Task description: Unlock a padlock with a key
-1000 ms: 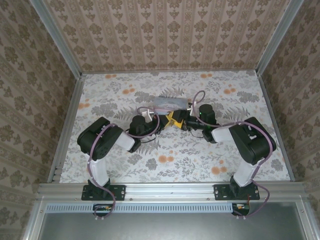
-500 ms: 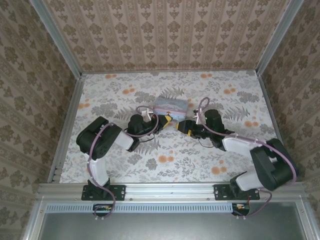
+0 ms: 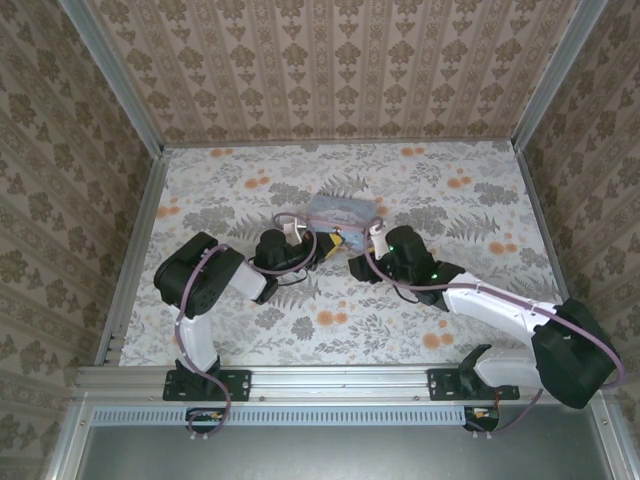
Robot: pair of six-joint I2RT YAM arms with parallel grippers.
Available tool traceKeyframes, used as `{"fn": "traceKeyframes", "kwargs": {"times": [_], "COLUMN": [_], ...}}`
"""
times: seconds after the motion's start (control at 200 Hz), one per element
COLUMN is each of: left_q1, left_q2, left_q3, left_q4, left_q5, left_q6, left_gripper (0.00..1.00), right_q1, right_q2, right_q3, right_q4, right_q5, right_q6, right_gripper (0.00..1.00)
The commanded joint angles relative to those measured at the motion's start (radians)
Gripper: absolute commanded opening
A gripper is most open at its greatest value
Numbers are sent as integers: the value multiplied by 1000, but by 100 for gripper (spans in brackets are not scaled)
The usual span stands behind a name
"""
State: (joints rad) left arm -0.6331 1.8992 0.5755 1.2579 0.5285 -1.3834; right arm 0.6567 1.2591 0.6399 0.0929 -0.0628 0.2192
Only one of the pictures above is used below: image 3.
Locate blue cartoon tin box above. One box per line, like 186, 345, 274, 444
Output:
306, 194, 380, 252

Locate grey metal sheet panel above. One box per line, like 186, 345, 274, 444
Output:
74, 403, 617, 480

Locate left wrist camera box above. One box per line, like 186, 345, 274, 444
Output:
282, 217, 316, 247

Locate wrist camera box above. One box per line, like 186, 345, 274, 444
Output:
366, 218, 391, 260
282, 217, 316, 247

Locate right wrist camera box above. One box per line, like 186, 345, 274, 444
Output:
366, 218, 391, 260

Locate long aluminium base rail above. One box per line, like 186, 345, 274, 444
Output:
74, 363, 612, 402

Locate aluminium table side rail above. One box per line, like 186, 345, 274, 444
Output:
93, 148, 172, 367
513, 143, 592, 363

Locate slotted grey cable duct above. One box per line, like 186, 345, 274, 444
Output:
92, 405, 470, 427

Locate aluminium corner post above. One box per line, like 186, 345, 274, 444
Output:
510, 0, 617, 152
58, 0, 167, 154

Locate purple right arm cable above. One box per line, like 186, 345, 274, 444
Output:
363, 216, 628, 441

